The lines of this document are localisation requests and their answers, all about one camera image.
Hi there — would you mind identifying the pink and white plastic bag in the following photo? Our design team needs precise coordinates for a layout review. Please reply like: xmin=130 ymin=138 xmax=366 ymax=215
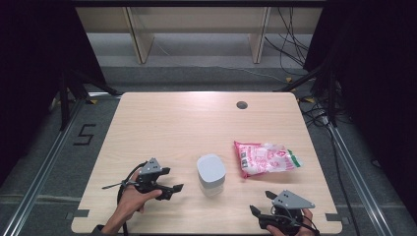
xmin=233 ymin=141 xmax=304 ymax=179

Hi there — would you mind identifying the grey table edge bracket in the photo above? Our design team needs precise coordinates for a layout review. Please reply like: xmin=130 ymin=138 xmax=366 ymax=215
xmin=64 ymin=208 xmax=90 ymax=221

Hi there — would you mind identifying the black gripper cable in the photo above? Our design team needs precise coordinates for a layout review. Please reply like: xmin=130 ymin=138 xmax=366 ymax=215
xmin=116 ymin=160 xmax=149 ymax=236
xmin=270 ymin=204 xmax=321 ymax=236

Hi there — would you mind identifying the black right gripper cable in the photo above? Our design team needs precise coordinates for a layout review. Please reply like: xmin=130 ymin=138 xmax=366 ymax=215
xmin=270 ymin=204 xmax=321 ymax=236

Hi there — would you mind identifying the person's right hand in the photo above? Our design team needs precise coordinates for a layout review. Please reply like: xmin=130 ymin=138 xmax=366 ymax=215
xmin=266 ymin=207 xmax=318 ymax=236

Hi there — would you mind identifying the light wooden desk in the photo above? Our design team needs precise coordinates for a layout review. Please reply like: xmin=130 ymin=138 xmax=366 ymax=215
xmin=75 ymin=6 xmax=324 ymax=65

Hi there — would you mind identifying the aluminium floor rail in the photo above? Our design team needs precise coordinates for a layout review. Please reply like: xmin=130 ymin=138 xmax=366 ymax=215
xmin=327 ymin=123 xmax=396 ymax=236
xmin=0 ymin=91 xmax=122 ymax=236

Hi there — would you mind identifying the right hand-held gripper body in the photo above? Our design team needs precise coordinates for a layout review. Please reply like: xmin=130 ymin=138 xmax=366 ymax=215
xmin=258 ymin=190 xmax=317 ymax=236

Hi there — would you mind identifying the black metal stand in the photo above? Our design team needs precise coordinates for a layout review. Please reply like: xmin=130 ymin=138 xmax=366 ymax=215
xmin=276 ymin=58 xmax=339 ymax=128
xmin=58 ymin=68 xmax=120 ymax=132

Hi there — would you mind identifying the black floor cable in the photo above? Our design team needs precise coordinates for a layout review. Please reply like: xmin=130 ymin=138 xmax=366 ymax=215
xmin=299 ymin=102 xmax=363 ymax=236

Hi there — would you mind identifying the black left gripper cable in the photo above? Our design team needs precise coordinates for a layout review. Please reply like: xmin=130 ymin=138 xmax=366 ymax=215
xmin=116 ymin=160 xmax=149 ymax=236

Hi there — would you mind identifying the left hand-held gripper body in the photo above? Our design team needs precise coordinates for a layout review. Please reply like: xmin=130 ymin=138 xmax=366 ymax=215
xmin=134 ymin=157 xmax=165 ymax=198

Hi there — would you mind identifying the bundle of black cables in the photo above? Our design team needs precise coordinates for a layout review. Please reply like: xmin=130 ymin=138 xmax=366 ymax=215
xmin=264 ymin=6 xmax=311 ymax=77

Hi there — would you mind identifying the black curtain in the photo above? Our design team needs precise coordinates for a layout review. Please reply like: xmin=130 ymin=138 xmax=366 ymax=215
xmin=303 ymin=0 xmax=417 ymax=217
xmin=0 ymin=0 xmax=107 ymax=185

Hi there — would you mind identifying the person's left hand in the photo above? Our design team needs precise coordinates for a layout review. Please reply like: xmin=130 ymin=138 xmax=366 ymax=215
xmin=116 ymin=169 xmax=163 ymax=214

